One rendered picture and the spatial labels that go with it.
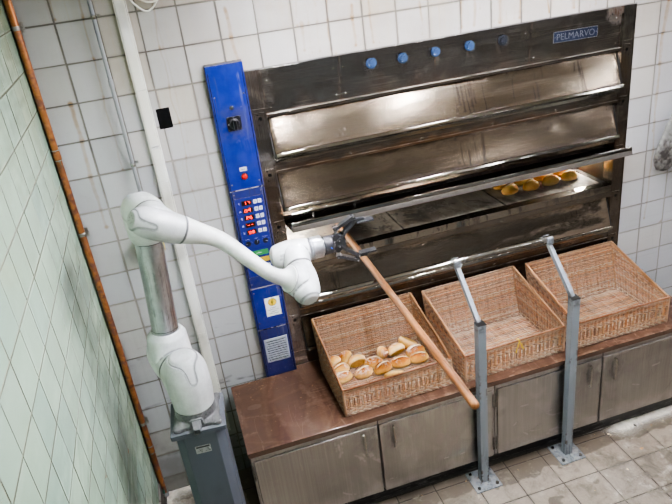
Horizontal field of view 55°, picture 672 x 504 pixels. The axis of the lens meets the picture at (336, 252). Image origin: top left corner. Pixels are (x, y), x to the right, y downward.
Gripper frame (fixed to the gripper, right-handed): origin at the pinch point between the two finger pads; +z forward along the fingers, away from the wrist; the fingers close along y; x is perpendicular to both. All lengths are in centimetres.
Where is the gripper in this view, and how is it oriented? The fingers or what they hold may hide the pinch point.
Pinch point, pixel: (371, 234)
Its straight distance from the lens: 260.2
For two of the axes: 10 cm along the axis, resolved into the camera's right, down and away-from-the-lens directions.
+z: 9.5, -2.3, 2.0
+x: 2.8, 4.0, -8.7
